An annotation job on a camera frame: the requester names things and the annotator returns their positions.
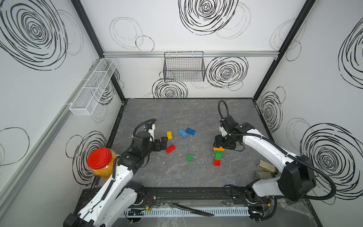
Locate orange long lego brick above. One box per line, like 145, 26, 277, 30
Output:
213, 147, 225, 151

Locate green small lego brick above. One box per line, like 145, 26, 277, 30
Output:
187, 154, 193, 162
215, 154, 222, 160

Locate red small lego brick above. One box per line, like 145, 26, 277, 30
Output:
214, 159, 221, 166

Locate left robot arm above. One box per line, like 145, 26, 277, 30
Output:
63, 131, 154, 227

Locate red long lego brick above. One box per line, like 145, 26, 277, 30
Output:
165, 145, 176, 154

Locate yellow lego brick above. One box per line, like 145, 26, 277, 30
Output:
166, 131, 173, 140

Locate light blue lego brick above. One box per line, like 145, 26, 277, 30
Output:
178, 129, 188, 138

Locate dark blue lego brick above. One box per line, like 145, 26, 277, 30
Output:
186, 128, 196, 135

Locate glass bottle tan lid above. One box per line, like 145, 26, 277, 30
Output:
257, 160, 279, 175

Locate glass jar green contents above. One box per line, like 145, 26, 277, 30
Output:
253, 171, 275, 180

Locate red-lidded jar yellow contents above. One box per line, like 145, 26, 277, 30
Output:
87, 148, 117, 181

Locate black knife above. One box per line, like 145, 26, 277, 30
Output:
172, 203, 214, 217

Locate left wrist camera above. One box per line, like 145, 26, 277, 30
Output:
144, 123, 155, 141

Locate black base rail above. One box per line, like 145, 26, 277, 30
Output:
76, 185, 284, 206

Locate white slotted cable duct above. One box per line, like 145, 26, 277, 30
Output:
121, 207, 250, 218

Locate clear plastic wall shelf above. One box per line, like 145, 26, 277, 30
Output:
69, 58, 117, 116

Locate black wire basket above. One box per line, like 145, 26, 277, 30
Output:
163, 51, 206, 82

